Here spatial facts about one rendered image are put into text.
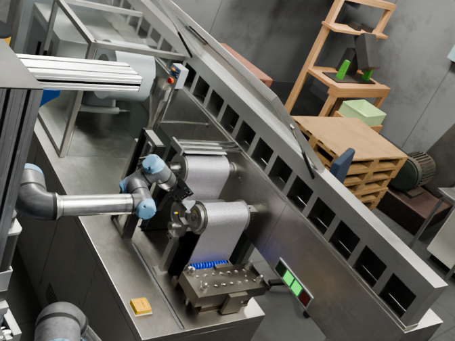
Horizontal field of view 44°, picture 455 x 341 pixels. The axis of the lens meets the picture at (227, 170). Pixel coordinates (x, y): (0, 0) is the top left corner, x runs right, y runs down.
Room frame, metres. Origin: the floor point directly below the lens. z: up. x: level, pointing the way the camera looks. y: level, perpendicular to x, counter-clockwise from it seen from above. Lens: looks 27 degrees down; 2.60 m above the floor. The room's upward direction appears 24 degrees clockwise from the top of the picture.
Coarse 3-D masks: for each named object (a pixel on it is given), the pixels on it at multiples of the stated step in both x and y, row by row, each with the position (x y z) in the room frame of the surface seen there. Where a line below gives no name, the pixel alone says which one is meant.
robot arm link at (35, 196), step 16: (32, 192) 1.53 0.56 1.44; (48, 192) 1.56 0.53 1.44; (144, 192) 1.75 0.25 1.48; (16, 208) 1.51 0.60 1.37; (32, 208) 1.49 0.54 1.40; (48, 208) 1.51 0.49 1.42; (64, 208) 1.55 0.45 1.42; (80, 208) 1.58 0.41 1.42; (96, 208) 1.61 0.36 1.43; (112, 208) 1.64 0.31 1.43; (128, 208) 1.67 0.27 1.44; (144, 208) 1.68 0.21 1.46
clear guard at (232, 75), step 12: (180, 24) 2.77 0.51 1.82; (192, 36) 2.68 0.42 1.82; (204, 48) 2.61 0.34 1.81; (216, 60) 2.57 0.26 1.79; (228, 72) 2.51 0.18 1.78; (240, 84) 2.43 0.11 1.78; (252, 96) 2.40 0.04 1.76; (264, 108) 2.34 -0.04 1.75; (276, 120) 2.29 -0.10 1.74; (288, 132) 2.22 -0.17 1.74
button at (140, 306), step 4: (132, 300) 1.81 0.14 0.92; (136, 300) 1.82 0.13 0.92; (140, 300) 1.83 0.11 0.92; (144, 300) 1.84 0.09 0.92; (132, 304) 1.80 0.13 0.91; (136, 304) 1.80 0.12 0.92; (140, 304) 1.81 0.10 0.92; (144, 304) 1.82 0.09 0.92; (148, 304) 1.83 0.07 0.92; (132, 308) 1.79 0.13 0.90; (136, 308) 1.78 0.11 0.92; (140, 308) 1.79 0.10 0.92; (144, 308) 1.80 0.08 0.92; (148, 308) 1.81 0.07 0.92; (136, 312) 1.76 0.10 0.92; (140, 312) 1.77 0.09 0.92; (144, 312) 1.79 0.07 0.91; (148, 312) 1.80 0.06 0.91
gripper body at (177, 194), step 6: (174, 174) 1.96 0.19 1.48; (180, 180) 1.95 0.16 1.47; (174, 186) 1.91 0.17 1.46; (180, 186) 1.96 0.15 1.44; (186, 186) 1.97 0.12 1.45; (174, 192) 1.95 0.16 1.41; (180, 192) 1.95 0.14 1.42; (186, 192) 1.96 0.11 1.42; (192, 192) 1.98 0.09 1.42; (174, 198) 1.94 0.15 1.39; (180, 198) 1.97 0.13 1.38
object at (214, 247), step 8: (232, 232) 2.17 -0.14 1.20; (240, 232) 2.21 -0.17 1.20; (200, 240) 2.06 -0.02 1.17; (208, 240) 2.09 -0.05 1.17; (216, 240) 2.12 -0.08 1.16; (224, 240) 2.16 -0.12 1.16; (232, 240) 2.19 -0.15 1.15; (200, 248) 2.08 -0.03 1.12; (208, 248) 2.11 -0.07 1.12; (216, 248) 2.14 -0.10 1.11; (224, 248) 2.17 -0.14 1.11; (232, 248) 2.21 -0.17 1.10; (192, 256) 2.06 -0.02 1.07; (200, 256) 2.09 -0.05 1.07; (208, 256) 2.12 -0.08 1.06; (216, 256) 2.16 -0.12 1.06; (224, 256) 2.19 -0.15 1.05
